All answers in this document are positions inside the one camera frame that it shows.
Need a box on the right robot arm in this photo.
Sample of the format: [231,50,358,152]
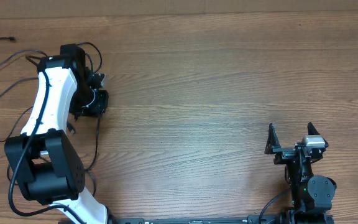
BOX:
[258,123,337,224]

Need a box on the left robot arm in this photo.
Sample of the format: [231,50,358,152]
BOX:
[4,44,116,223]

